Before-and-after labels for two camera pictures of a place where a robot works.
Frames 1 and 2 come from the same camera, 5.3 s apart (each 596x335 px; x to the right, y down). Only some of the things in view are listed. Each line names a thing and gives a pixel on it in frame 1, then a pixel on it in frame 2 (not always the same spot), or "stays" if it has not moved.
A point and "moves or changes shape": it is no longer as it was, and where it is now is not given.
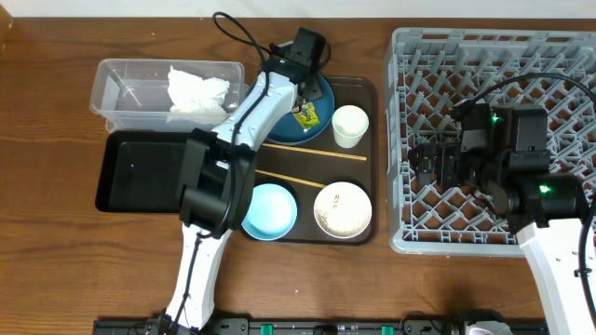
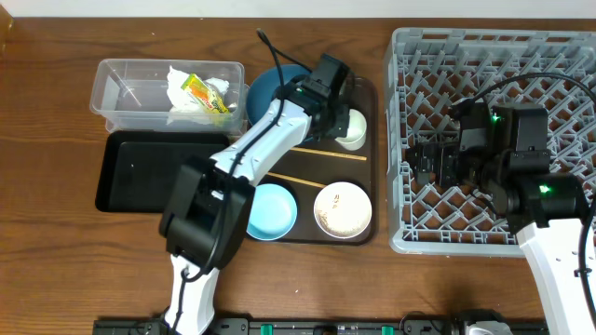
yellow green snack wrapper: x=307 y=114 moves or changes shape
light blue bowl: x=272 y=214 stays
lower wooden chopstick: x=296 y=179 stays
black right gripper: x=446 y=164 stays
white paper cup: x=349 y=123 stays
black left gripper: x=316 y=90 to x=341 y=130
